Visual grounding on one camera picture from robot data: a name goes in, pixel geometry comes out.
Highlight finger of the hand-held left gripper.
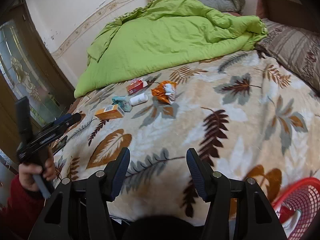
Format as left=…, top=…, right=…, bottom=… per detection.
left=51, top=135, right=68, bottom=155
left=46, top=112, right=82, bottom=133

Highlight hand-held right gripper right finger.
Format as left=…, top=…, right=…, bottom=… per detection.
left=186, top=148, right=288, bottom=240

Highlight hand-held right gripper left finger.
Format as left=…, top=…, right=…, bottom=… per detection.
left=27, top=147, right=131, bottom=240

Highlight orange cardboard box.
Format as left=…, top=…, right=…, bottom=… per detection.
left=94, top=104, right=125, bottom=120

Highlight teal packet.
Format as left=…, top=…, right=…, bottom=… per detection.
left=112, top=96, right=132, bottom=112

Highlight white plastic bottle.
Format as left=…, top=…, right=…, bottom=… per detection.
left=130, top=93, right=148, bottom=106

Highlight red and white box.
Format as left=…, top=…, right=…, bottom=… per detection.
left=126, top=79, right=148, bottom=95

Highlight orange wrapper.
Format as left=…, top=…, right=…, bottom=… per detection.
left=151, top=80, right=177, bottom=105

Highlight red plastic basket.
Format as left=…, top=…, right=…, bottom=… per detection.
left=272, top=177, right=320, bottom=240

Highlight person's left hand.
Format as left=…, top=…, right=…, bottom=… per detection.
left=19, top=149, right=56, bottom=193

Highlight wooden door with patterned glass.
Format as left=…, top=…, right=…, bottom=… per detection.
left=0, top=0, right=75, bottom=165

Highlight green quilt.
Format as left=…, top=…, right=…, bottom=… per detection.
left=74, top=0, right=268, bottom=98

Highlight striped brown pillow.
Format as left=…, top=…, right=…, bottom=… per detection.
left=255, top=17, right=320, bottom=93

